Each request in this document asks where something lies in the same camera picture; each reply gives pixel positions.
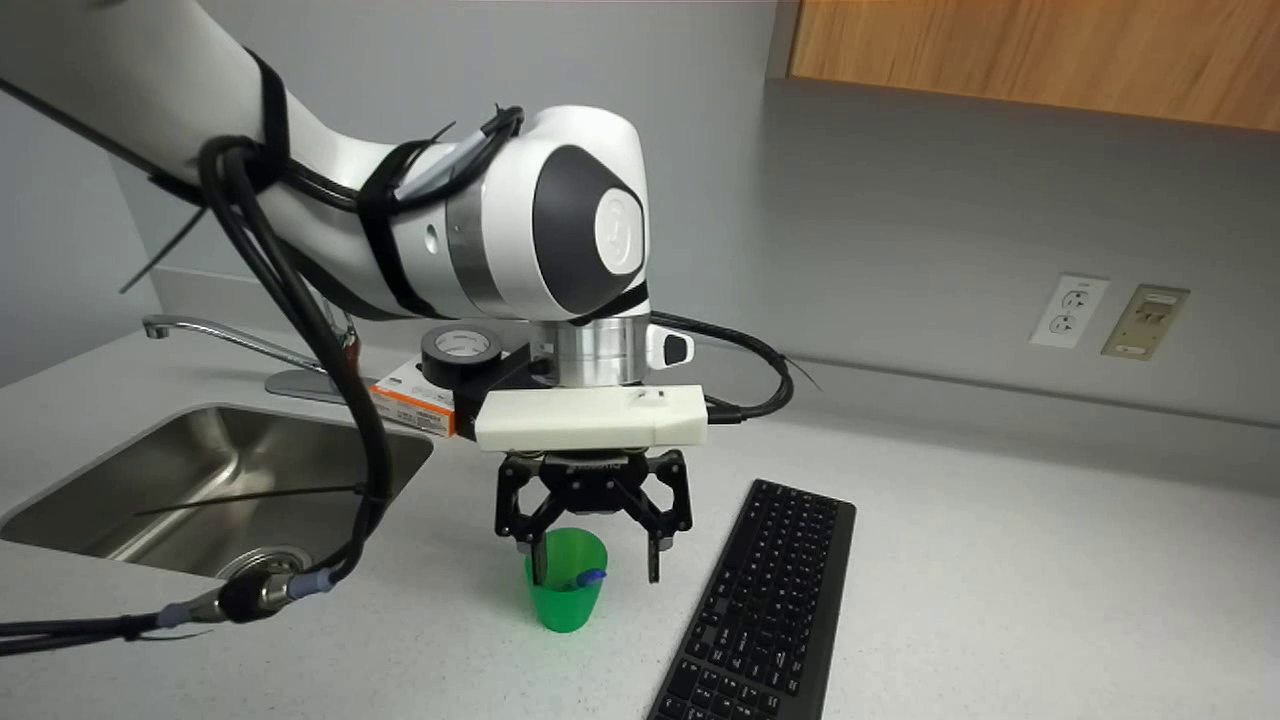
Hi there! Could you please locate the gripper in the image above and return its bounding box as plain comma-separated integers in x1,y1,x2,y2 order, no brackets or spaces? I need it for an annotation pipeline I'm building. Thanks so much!
494,449,694,587

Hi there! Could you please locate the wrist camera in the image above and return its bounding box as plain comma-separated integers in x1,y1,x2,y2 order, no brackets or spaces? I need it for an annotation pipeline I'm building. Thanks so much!
454,345,709,453

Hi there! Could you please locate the roll of black tape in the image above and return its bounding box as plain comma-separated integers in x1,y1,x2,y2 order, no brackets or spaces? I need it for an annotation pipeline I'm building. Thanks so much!
421,324,504,391

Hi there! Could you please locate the beige switch plate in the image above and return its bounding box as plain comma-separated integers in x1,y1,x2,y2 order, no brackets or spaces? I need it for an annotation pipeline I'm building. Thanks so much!
1101,284,1191,362

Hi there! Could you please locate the white and orange box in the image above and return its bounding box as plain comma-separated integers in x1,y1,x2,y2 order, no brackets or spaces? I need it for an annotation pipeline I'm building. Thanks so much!
368,353,459,439

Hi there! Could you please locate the chrome tap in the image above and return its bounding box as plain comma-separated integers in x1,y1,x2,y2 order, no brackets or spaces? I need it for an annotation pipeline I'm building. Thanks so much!
142,310,379,405

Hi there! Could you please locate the black keyboard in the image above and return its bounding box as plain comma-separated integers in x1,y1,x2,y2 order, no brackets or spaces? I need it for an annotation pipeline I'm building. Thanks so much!
645,479,858,720

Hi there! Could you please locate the green plastic cup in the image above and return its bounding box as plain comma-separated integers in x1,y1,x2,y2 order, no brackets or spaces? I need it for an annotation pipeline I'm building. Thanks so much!
524,527,609,634

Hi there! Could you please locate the white wall socket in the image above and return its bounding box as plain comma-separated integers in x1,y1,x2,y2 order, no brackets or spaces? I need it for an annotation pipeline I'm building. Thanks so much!
1029,274,1110,350

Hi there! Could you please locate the wooden wall cabinet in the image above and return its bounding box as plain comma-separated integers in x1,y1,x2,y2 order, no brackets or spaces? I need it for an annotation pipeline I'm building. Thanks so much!
768,0,1280,134

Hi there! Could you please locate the steel sink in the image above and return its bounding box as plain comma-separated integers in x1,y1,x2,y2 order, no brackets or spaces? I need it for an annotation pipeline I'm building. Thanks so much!
0,403,435,583

